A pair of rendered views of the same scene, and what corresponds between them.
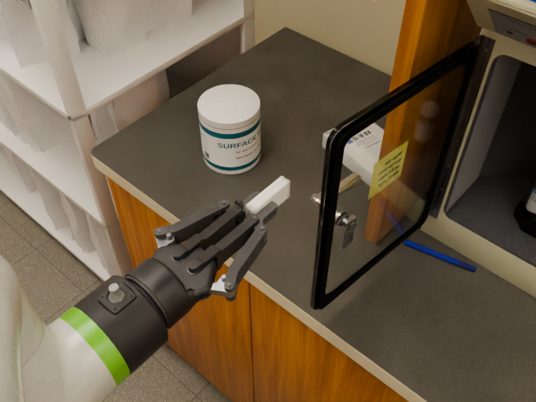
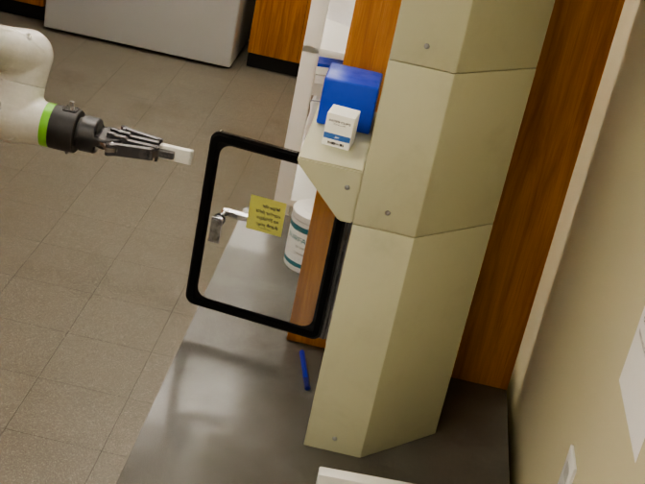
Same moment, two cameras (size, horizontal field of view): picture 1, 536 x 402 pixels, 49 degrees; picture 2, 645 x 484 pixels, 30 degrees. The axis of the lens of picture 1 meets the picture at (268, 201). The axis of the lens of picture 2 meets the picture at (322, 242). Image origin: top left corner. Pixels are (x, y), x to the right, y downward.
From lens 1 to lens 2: 2.15 m
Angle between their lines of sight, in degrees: 45
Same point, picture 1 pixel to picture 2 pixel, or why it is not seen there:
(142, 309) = (71, 117)
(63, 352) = (35, 102)
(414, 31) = not seen: hidden behind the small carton
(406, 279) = (265, 357)
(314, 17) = not seen: hidden behind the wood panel
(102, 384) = (33, 124)
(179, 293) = (90, 130)
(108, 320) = (59, 109)
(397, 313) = (228, 356)
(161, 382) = not seen: outside the picture
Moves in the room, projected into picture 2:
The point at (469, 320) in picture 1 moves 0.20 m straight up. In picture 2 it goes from (254, 390) to (271, 304)
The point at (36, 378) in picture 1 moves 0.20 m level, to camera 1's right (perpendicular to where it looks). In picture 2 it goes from (17, 91) to (57, 131)
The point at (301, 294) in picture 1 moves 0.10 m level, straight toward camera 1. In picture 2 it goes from (206, 313) to (164, 318)
